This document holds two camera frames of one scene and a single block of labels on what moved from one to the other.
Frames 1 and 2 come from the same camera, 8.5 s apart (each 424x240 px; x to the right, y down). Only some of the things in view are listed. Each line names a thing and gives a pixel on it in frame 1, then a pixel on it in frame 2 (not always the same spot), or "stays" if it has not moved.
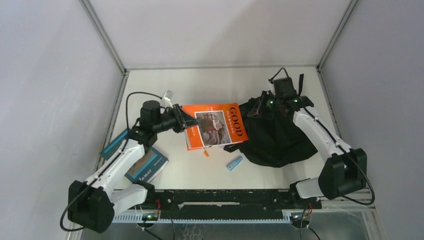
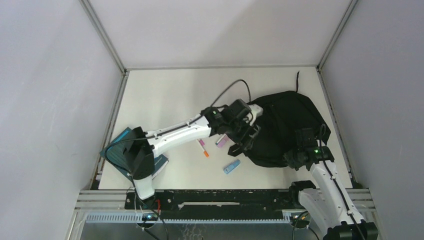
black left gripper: x=183 y=119 → x=241 y=139
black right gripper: x=258 y=110 → x=291 y=161
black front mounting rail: x=257 y=204 stays
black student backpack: x=273 y=140 stays
